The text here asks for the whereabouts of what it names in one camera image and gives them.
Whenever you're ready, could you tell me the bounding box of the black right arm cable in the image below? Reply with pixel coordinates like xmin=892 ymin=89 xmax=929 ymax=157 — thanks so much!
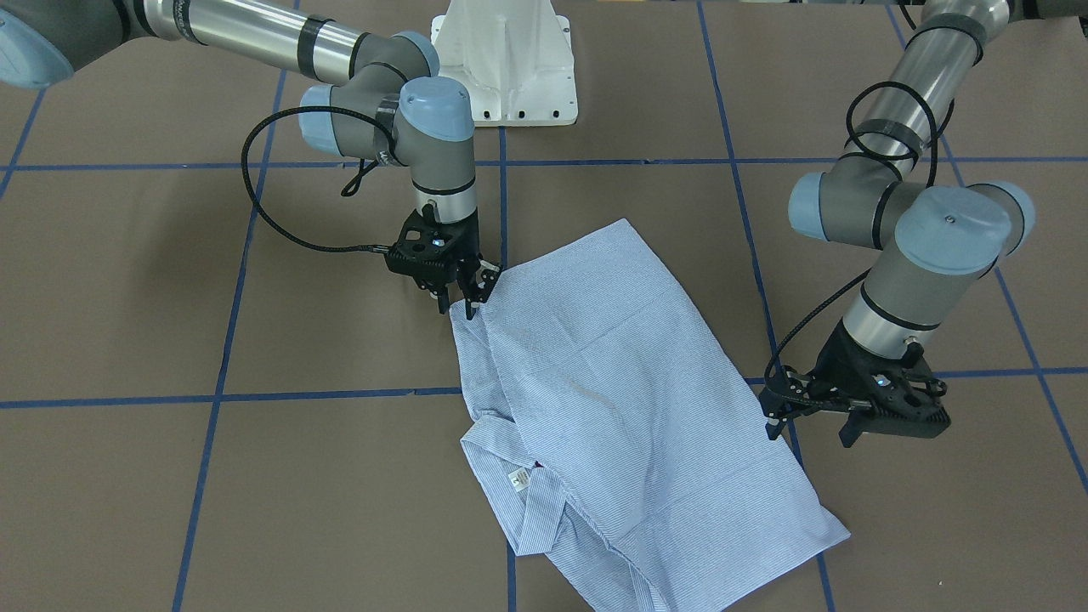
xmin=242 ymin=106 xmax=400 ymax=254

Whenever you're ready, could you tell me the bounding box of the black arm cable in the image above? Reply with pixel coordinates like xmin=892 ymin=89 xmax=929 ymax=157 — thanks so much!
xmin=763 ymin=81 xmax=940 ymax=400
xmin=242 ymin=106 xmax=400 ymax=254

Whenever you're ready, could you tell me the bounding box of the blue tape line crosswise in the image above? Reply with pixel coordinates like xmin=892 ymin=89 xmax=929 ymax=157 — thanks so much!
xmin=1 ymin=365 xmax=1087 ymax=411

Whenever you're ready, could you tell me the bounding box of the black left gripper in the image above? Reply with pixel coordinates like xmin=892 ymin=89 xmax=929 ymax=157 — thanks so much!
xmin=759 ymin=325 xmax=951 ymax=449

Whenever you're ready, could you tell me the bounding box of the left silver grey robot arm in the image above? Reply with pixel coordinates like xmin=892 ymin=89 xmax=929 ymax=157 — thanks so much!
xmin=758 ymin=1 xmax=1036 ymax=448

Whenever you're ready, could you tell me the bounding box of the light blue striped shirt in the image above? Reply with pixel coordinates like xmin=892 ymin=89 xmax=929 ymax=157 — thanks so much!
xmin=450 ymin=219 xmax=850 ymax=611

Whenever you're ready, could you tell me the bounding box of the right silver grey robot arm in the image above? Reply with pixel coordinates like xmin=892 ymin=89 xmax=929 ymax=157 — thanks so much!
xmin=1 ymin=1 xmax=502 ymax=319

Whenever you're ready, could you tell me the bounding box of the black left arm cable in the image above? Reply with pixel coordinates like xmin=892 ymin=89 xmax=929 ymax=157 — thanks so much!
xmin=763 ymin=81 xmax=940 ymax=400

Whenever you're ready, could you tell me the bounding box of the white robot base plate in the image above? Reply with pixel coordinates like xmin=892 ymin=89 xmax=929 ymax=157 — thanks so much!
xmin=430 ymin=1 xmax=580 ymax=128

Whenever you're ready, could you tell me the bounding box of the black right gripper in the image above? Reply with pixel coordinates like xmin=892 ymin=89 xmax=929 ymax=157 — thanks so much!
xmin=384 ymin=212 xmax=502 ymax=321

